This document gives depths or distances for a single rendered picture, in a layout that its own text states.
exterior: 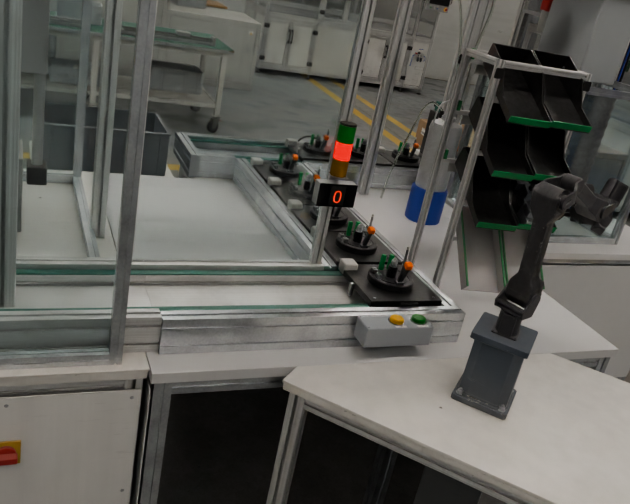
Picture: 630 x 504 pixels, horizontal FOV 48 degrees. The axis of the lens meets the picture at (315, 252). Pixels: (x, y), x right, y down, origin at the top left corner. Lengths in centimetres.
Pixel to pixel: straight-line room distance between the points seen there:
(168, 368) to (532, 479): 88
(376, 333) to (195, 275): 54
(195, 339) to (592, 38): 205
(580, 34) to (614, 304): 126
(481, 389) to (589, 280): 163
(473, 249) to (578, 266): 112
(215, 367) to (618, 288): 226
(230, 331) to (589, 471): 93
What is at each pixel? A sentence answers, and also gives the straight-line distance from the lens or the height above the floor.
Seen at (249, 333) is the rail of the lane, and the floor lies 91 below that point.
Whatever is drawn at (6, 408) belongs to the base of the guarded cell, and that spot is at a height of 77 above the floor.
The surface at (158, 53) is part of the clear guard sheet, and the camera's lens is 185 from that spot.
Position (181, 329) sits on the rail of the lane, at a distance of 178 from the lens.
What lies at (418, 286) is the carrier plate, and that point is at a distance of 217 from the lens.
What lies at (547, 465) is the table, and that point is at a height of 86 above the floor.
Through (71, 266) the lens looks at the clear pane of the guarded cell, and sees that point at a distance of 163.
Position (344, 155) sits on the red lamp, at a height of 133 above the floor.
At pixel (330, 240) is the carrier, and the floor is 97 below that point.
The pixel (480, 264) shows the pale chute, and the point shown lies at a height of 105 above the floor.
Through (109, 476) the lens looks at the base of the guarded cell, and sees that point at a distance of 194.
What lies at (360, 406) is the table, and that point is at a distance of 175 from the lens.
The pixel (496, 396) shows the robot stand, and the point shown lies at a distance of 186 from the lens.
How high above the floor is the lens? 184
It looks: 23 degrees down
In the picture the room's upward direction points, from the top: 12 degrees clockwise
